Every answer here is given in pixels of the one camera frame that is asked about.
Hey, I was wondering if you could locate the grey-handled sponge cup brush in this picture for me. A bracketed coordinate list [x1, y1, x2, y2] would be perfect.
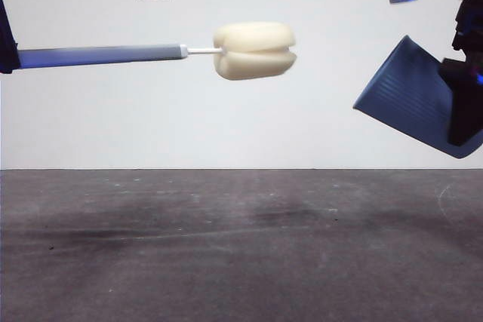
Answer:
[14, 22, 298, 81]

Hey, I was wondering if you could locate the blue ribbed plastic cup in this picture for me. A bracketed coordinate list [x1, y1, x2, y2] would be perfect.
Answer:
[352, 34, 479, 160]

